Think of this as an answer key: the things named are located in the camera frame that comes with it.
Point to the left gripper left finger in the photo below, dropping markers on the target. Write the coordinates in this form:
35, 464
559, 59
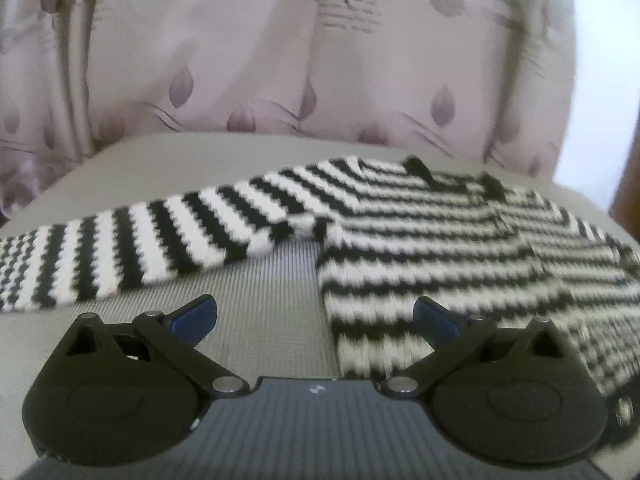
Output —
114, 394

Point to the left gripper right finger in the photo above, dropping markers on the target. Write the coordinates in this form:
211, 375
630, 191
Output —
508, 395

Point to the black white striped knit sweater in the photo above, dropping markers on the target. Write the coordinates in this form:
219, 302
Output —
389, 233

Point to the brown wooden door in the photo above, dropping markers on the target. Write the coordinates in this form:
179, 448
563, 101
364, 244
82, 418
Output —
626, 209

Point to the pink leaf print curtain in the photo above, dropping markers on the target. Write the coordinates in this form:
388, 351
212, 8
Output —
482, 80

